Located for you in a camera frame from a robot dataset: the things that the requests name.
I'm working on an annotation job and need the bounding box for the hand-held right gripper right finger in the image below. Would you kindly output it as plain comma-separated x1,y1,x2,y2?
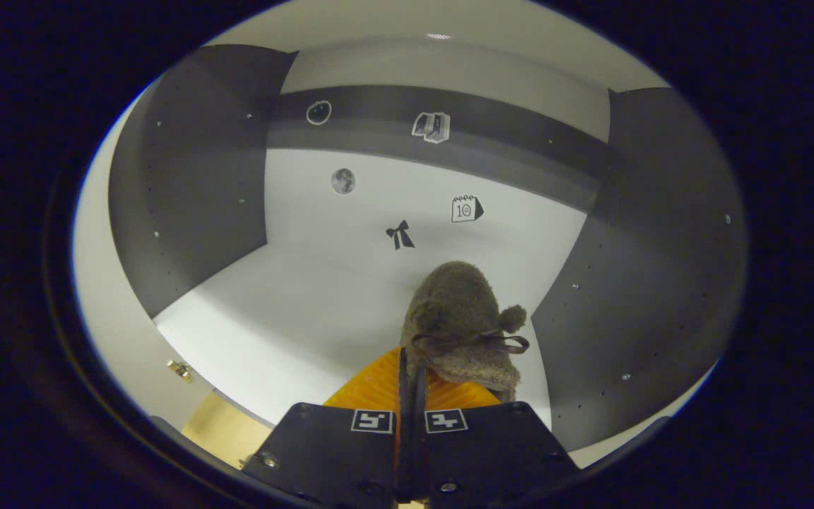
411,364,581,504

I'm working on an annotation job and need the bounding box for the white shoe cabinet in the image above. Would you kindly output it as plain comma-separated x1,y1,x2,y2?
107,0,750,453

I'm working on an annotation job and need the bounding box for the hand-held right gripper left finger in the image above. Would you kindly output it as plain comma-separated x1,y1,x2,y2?
241,346,408,504

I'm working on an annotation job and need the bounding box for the brown fuzzy shoe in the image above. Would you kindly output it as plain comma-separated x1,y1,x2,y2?
400,260,530,404

